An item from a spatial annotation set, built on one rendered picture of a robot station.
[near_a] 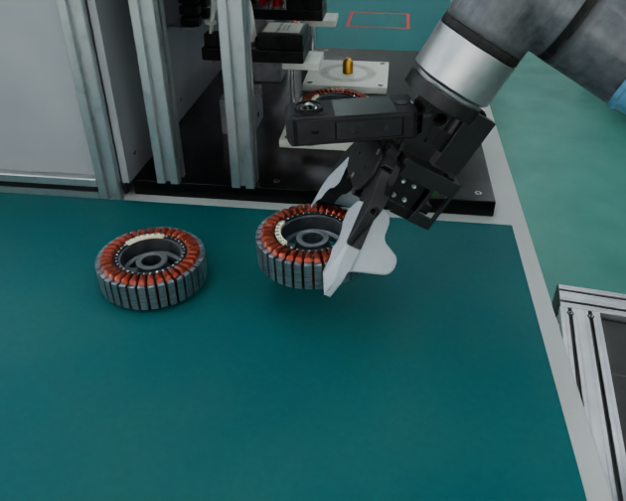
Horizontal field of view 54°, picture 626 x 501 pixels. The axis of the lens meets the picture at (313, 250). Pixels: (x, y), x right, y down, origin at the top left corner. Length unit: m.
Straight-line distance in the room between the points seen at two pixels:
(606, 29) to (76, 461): 0.52
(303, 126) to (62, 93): 0.38
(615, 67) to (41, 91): 0.63
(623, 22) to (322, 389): 0.37
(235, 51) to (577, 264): 1.61
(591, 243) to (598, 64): 1.77
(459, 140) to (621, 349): 1.03
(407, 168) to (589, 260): 1.68
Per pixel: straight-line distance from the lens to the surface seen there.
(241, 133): 0.77
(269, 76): 1.17
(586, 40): 0.53
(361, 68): 1.21
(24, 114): 0.86
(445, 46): 0.53
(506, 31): 0.52
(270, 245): 0.58
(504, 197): 0.85
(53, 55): 0.81
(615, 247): 2.30
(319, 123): 0.52
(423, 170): 0.55
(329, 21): 1.13
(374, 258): 0.56
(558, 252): 2.19
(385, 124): 0.53
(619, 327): 1.59
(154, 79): 0.78
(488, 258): 0.72
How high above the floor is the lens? 1.14
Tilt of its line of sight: 34 degrees down
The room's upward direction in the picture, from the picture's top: straight up
